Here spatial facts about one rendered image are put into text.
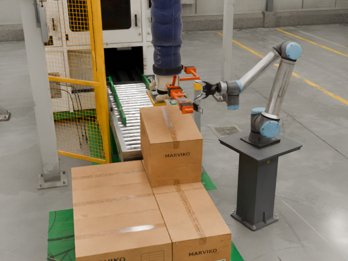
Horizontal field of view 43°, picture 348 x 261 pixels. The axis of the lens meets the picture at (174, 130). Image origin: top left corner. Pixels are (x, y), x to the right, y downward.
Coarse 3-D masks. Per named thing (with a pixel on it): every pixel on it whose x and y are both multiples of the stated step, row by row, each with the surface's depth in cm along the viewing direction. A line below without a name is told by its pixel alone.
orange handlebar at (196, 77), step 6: (192, 72) 363; (180, 78) 347; (186, 78) 348; (192, 78) 349; (198, 78) 351; (168, 84) 332; (174, 96) 309; (180, 96) 308; (180, 102) 295; (192, 108) 284
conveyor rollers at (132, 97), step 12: (120, 84) 592; (132, 84) 594; (144, 84) 591; (120, 96) 549; (132, 96) 545; (144, 96) 547; (132, 108) 510; (120, 120) 474; (132, 120) 471; (132, 132) 444; (132, 144) 419
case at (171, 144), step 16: (144, 112) 365; (160, 112) 365; (176, 112) 365; (144, 128) 348; (160, 128) 341; (176, 128) 342; (192, 128) 342; (144, 144) 358; (160, 144) 324; (176, 144) 327; (192, 144) 330; (144, 160) 368; (160, 160) 331; (176, 160) 334; (192, 160) 337; (160, 176) 338; (176, 176) 341; (192, 176) 344
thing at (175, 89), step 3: (168, 87) 321; (171, 87) 321; (174, 87) 322; (177, 87) 322; (180, 87) 321; (168, 90) 317; (171, 90) 314; (174, 90) 314; (177, 90) 315; (180, 90) 316; (168, 93) 318; (171, 93) 315; (171, 96) 316
